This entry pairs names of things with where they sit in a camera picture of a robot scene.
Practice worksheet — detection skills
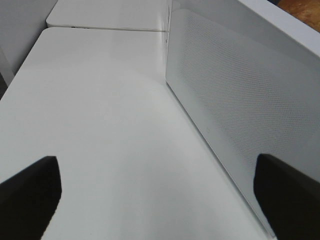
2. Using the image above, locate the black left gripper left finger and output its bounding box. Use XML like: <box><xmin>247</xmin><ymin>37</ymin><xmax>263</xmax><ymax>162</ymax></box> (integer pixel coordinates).
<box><xmin>0</xmin><ymin>156</ymin><xmax>62</xmax><ymax>240</ymax></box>

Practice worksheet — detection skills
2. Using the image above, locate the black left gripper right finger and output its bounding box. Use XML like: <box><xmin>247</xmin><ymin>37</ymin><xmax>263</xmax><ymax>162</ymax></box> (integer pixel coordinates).
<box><xmin>253</xmin><ymin>153</ymin><xmax>320</xmax><ymax>240</ymax></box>

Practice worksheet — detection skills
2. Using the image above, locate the white microwave door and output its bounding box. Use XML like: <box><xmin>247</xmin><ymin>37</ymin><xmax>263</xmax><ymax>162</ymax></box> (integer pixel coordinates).
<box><xmin>166</xmin><ymin>9</ymin><xmax>320</xmax><ymax>238</ymax></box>

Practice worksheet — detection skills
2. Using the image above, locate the white microwave oven body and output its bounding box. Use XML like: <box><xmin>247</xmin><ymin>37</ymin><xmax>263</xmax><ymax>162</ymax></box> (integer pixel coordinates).
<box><xmin>159</xmin><ymin>0</ymin><xmax>320</xmax><ymax>61</ymax></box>

